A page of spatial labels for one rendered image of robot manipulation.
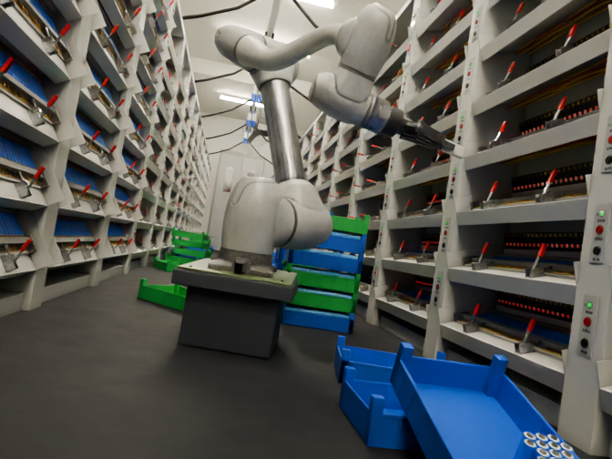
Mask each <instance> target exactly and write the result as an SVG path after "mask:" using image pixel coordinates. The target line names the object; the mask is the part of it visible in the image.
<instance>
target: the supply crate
mask: <svg viewBox="0 0 612 459"><path fill-rule="evenodd" d="M331 218H332V223H333V227H332V231H334V232H340V233H345V234H351V235H357V236H359V235H362V234H365V235H367V233H368V228H369V221H370V215H364V220H361V218H359V217H356V218H355V219H350V218H345V217H339V216H333V215H331Z"/></svg>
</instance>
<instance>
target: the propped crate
mask: <svg viewBox="0 0 612 459"><path fill-rule="evenodd" d="M413 350H414V347H413V346H412V345H411V344H410V343H408V342H401V343H400V347H399V350H398V353H397V356H396V359H395V363H394V366H393V371H392V375H391V378H390V383H391V385H392V387H393V389H394V391H395V393H396V395H397V398H398V400H399V402H400V404H401V406H402V408H403V411H404V413H405V415H406V417H407V419H408V421H409V423H410V425H411V427H412V429H413V432H414V434H415V436H416V438H417V441H418V443H419V445H420V446H421V448H422V450H423V453H424V456H425V458H426V459H514V456H515V452H516V449H517V447H518V445H519V442H520V440H521V437H522V435H523V432H529V433H531V434H533V435H535V434H536V433H541V434H544V435H545V436H546V435H547V434H553V435H555V436H556V437H558V438H559V440H560V443H566V442H565V441H564V440H563V439H562V437H561V436H560V435H559V434H558V433H557V432H556V430H555V429H554V428H553V427H552V426H551V425H550V424H549V423H548V421H547V420H546V419H545V418H544V417H543V416H542V414H541V413H540V412H539V411H538V410H537V409H536V408H535V407H534V406H533V405H532V404H531V403H530V402H529V400H528V399H527V398H526V397H525V396H524V395H523V393H522V392H521V391H520V390H519V389H518V388H517V387H516V385H515V384H514V383H513V382H512V381H511V380H510V379H509V377H508V376H507V375H506V374H505V369H506V366H507V364H508V360H507V359H506V358H505V357H504V355H497V354H494V357H493V360H492V362H491V365H490V366H486V365H479V364H472V363H465V362H451V361H444V360H436V359H430V358H423V357H415V356H413Z"/></svg>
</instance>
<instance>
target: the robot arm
mask: <svg viewBox="0 0 612 459"><path fill-rule="evenodd" d="M396 27H397V21H396V19H395V14H394V13H393V12H391V11H390V10H388V9H387V8H385V7H383V6H382V5H379V4H378V3H373V4H368V5H367V6H365V7H364V8H363V9H362V10H361V12H360V13H359V14H358V16H356V17H353V18H350V19H348V20H346V21H345V22H344V23H332V24H328V25H323V26H321V27H318V28H316V29H314V30H312V31H310V32H309V33H308V34H306V35H304V36H301V37H299V38H297V39H295V40H293V41H291V42H289V43H288V44H287V45H285V46H284V45H283V44H281V43H279V42H278V41H276V40H274V39H272V38H270V37H268V36H264V35H262V34H260V33H257V32H255V31H252V30H249V29H246V28H241V27H239V26H237V25H224V26H221V27H220V28H219V29H218V30H217V32H216V34H215V37H214V43H215V46H216V48H217V49H218V51H219V53H220V54H221V55H222V56H224V57H226V58H227V59H228V60H230V61H231V62H232V63H234V64H235V65H236V66H238V67H240V68H242V69H244V70H246V71H248V72H249V73H250V76H251V78H252V80H253V81H254V83H255V85H256V88H257V89H258V90H259V91H260V92H261V97H262V103H263V108H264V115H265V120H266V126H267V131H268V137H269V143H270V153H271V159H272V165H273V171H274V177H275V181H274V180H273V179H272V178H255V177H243V178H242V179H241V180H239V181H238V182H237V184H236V185H235V187H234V188H233V190H232V191H231V193H230V195H229V199H228V202H227V206H226V209H225V214H224V220H223V225H222V232H221V244H220V250H219V256H218V258H217V259H216V260H215V261H212V262H209V264H208V268H210V269H214V270H227V271H233V272H238V273H244V274H250V275H256V276H261V277H265V278H273V272H276V271H277V268H276V267H274V266H271V265H272V255H273V251H274V248H277V247H278V248H282V249H286V250H308V249H310V248H313V247H316V246H318V245H320V244H322V243H323V242H325V241H326V240H327V239H328V238H329V237H330V236H331V234H332V227H333V223H332V216H331V214H330V212H329V211H328V210H327V208H325V207H324V205H323V203H322V202H321V199H320V197H319V195H318V193H317V191H316V188H315V187H314V186H313V185H312V184H311V183H310V182H308V181H306V178H305V173H304V167H303V163H302V157H301V148H300V143H299V138H298V133H297V128H296V122H295V117H294V112H293V107H292V102H291V92H290V88H291V85H292V83H293V82H294V81H295V80H296V78H297V77H298V74H299V72H300V64H299V62H300V61H301V60H302V59H304V58H306V57H308V56H310V55H312V54H314V53H316V52H318V51H320V50H321V49H323V48H324V47H326V46H335V48H336V51H337V53H338V55H339V56H340V57H341V61H340V64H339V65H338V67H337V68H336V70H335V72H334V74H333V73H331V72H322V73H319V74H317V75H316V76H315V78H314V79H313V81H312V84H311V88H310V91H309V100H310V101H311V103H312V104H313V105H314V106H315V107H316V108H318V109H319V110H320V111H321V112H322V113H324V114H326V115H327V116H329V117H332V118H334V119H336V120H338V121H341V122H342V123H346V124H352V125H355V126H358V127H360V128H364V129H367V130H369V131H371V132H373V133H374V134H376V133H378V132H379V131H380V132H381V133H382V134H384V135H386V136H388V137H390V138H392V137H393V136H395V134H398V135H400V136H399V139H403V140H407V141H410V142H413V143H415V144H417V145H420V146H423V147H426V148H429V149H434V148H436V149H439V150H442V151H443V152H445V153H447V154H450V155H452V156H454V157H457V158H459V159H461V158H464V153H465V151H466V148H464V147H462V146H460V145H458V144H455V143H454V142H452V141H450V140H448V139H445V138H446V135H444V134H442V133H441V132H439V131H437V130H436V129H434V128H432V127H430V126H428V125H426V124H425V123H424V122H423V121H422V120H418V121H417V123H415V122H414V121H413V120H411V119H405V118H404V112H403V111H402V110H401V109H399V108H397V107H391V102H390V101H387V100H385V99H383V98H381V97H377V96H376V95H374V94H372V93H371V92H372V86H373V83H374V81H375V78H376V77H377V76H378V74H379V72H380V71H381V69H382V68H383V65H384V63H385V61H386V59H387V56H388V55H389V52H390V50H391V47H392V45H393V40H394V37H395V33H396ZM353 69H354V70H353ZM355 70H356V71H355ZM357 71H358V72H357ZM359 72H360V73H359Z"/></svg>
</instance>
